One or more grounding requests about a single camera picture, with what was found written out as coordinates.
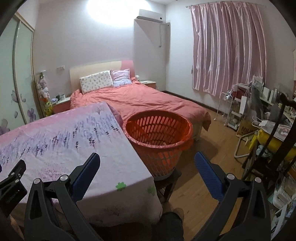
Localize pink floral tablecloth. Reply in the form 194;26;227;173
1;102;163;226

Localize yellow bag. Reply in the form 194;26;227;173
257;130;296;161

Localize black stool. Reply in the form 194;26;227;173
154;169;182;204

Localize glass sliding wardrobe door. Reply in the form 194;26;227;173
1;16;43;135

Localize brown paper bag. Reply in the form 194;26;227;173
236;120;258;138

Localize pink bedside table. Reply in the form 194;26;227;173
53;97;70;114

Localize hanging plush toys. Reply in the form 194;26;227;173
37;70;53;117

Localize orange plastic laundry basket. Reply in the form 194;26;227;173
123;110;193;181

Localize white rolling shelf cart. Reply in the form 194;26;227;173
227;83;251;131

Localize beige pink headboard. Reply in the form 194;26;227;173
70;60;135;92

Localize salmon pink duvet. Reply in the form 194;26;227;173
70;78;211;130

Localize white floral pillow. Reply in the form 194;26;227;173
79;70;113;94

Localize pink striped pillow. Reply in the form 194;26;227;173
110;69;132;87

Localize far bedside table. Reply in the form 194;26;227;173
140;80;157;89

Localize pink striped curtain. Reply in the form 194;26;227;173
190;1;267;96

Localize white air conditioner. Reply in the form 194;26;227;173
137;9;163;23

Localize white wire rack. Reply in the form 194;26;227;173
214;89;233;126

